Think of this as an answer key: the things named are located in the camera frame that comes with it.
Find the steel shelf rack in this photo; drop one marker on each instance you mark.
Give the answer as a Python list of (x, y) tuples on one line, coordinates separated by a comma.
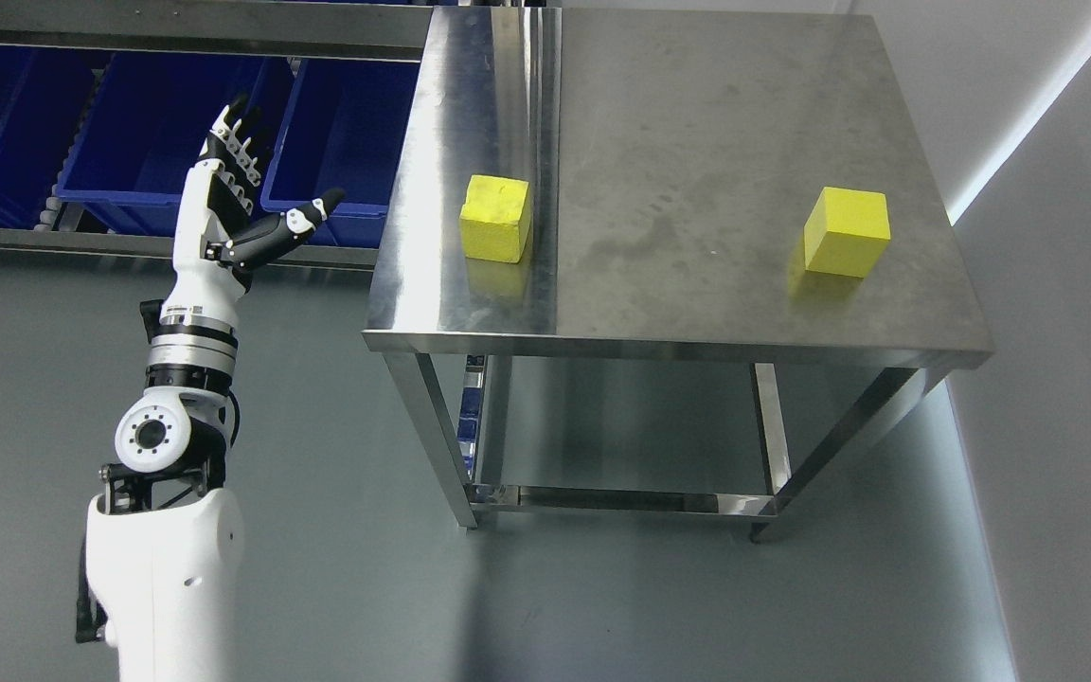
[(252, 28)]

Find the blue bin middle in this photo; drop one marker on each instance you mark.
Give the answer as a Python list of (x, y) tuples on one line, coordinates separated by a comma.
[(146, 125)]

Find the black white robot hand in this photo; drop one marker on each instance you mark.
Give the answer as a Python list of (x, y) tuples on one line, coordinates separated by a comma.
[(219, 243)]

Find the blue bin left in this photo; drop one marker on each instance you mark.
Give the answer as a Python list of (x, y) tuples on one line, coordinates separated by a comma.
[(42, 95)]

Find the blue bin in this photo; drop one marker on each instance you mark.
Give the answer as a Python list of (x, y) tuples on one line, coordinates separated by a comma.
[(343, 128), (42, 95), (146, 125)]

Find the blue bin right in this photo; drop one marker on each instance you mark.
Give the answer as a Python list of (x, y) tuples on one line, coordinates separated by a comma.
[(343, 128)]

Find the yellow foam block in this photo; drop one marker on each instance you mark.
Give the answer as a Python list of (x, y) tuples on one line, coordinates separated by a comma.
[(847, 232), (495, 218)]

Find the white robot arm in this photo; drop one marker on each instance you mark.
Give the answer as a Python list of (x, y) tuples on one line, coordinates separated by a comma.
[(163, 541)]

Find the stainless steel table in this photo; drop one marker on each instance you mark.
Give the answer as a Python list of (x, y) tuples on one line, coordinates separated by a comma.
[(673, 158)]

